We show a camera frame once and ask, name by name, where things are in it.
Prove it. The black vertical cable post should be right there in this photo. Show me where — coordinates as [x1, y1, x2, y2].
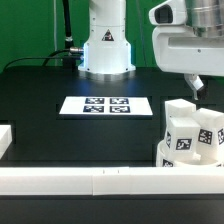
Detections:
[62, 0, 74, 68]

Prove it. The white left barrier wall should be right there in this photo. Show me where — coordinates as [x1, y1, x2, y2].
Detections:
[0, 125, 12, 159]

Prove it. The white barrier wall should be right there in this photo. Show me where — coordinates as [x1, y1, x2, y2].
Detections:
[0, 125, 12, 159]
[0, 167, 224, 195]

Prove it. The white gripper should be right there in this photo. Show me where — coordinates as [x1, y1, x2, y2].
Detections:
[149, 0, 224, 100]

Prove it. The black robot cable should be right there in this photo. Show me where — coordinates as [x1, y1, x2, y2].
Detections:
[1, 49, 84, 73]

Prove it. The white marker base plate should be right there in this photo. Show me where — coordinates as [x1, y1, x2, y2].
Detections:
[60, 96, 153, 116]

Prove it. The white front barrier wall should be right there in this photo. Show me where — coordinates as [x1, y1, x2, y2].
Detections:
[0, 167, 224, 195]

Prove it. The round white stool seat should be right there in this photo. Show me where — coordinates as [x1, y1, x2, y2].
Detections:
[156, 141, 223, 168]

